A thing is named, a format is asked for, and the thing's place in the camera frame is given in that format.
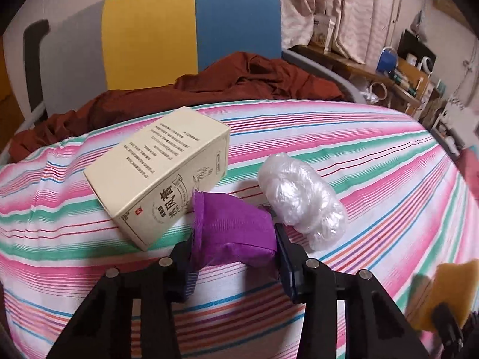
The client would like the black box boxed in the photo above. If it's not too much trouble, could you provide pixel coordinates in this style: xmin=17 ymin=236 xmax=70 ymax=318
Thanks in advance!
xmin=398 ymin=30 xmax=437 ymax=65

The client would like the white cable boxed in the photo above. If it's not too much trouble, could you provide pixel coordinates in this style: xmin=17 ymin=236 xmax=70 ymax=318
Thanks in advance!
xmin=368 ymin=81 xmax=390 ymax=104

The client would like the blue jug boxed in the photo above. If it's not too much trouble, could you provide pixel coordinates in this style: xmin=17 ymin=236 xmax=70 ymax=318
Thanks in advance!
xmin=377 ymin=47 xmax=399 ymax=77

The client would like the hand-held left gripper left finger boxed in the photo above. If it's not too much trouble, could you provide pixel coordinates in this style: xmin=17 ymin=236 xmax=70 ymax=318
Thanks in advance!
xmin=47 ymin=231 xmax=200 ymax=359

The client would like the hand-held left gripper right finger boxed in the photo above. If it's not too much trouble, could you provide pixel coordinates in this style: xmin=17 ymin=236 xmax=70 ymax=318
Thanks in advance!
xmin=274 ymin=223 xmax=429 ymax=359

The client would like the grey yellow blue headboard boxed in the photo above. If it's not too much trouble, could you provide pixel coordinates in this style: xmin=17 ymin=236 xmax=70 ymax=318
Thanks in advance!
xmin=4 ymin=0 xmax=283 ymax=128

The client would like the beige printed carton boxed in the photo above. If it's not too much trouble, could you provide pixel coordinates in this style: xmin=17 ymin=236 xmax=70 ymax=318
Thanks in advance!
xmin=83 ymin=106 xmax=231 ymax=252

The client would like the brown cloth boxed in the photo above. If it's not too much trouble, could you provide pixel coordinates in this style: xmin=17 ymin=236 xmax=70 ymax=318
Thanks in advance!
xmin=8 ymin=51 xmax=347 ymax=163

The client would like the purple mesh pouch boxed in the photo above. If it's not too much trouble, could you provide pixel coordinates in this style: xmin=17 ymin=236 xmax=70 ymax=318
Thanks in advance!
xmin=189 ymin=191 xmax=278 ymax=273

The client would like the pink cloth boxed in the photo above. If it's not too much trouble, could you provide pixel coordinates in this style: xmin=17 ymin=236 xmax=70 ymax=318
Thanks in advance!
xmin=458 ymin=147 xmax=479 ymax=181

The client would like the striped bed sheet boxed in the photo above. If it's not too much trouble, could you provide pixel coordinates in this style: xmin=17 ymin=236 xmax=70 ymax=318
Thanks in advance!
xmin=0 ymin=99 xmax=479 ymax=359

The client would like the yellow sponge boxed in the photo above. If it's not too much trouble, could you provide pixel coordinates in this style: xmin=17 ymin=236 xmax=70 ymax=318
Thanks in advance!
xmin=406 ymin=262 xmax=475 ymax=333

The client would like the grey bed frame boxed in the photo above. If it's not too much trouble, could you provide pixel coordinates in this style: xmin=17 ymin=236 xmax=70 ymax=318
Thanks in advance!
xmin=282 ymin=48 xmax=365 ymax=103

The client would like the beige standing package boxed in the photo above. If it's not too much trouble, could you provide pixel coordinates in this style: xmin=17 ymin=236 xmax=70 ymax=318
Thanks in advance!
xmin=312 ymin=14 xmax=336 ymax=52

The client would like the clear plastic film bundle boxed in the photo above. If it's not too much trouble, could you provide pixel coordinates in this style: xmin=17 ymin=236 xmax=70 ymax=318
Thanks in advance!
xmin=257 ymin=153 xmax=348 ymax=252

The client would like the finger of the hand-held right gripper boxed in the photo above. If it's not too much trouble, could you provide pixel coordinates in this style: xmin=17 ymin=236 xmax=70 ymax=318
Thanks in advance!
xmin=430 ymin=302 xmax=468 ymax=359

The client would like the wooden side table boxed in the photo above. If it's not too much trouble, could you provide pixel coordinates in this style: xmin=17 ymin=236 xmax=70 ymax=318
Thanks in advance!
xmin=290 ymin=43 xmax=446 ymax=120

